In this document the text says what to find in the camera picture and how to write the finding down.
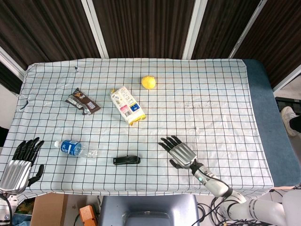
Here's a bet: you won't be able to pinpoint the brown cardboard box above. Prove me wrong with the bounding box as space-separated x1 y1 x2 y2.
30 193 69 226

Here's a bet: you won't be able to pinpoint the white grid checked tablecloth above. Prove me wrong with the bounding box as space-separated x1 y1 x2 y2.
0 58 276 205

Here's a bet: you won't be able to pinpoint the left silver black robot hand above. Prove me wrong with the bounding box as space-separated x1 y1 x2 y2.
0 137 45 195

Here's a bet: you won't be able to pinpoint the blue label plastic water bottle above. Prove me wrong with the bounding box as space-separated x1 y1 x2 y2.
54 139 99 159

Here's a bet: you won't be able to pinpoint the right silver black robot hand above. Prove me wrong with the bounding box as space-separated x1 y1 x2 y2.
158 136 197 170

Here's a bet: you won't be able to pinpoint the black stapler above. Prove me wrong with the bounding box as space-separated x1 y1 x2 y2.
112 155 142 165

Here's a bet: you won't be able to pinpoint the yellow lemon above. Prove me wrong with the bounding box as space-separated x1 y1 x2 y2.
141 75 157 90

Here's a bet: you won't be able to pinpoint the white yellow snack bag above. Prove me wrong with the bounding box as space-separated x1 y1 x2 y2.
110 86 146 127

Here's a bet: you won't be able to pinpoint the blue padded table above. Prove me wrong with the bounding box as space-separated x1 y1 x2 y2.
242 58 301 188

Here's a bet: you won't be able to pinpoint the brown chocolate snack wrapper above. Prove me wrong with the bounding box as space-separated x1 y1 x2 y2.
65 88 101 116

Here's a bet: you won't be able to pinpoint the white sneaker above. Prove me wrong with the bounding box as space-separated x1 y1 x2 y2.
280 106 299 137

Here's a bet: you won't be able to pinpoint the orange plastic device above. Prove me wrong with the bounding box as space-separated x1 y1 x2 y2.
79 205 96 226

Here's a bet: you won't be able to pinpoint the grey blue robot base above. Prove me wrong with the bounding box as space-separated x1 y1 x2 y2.
98 194 200 226

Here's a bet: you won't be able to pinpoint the black floor cables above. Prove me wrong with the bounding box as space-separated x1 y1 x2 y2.
192 196 285 226

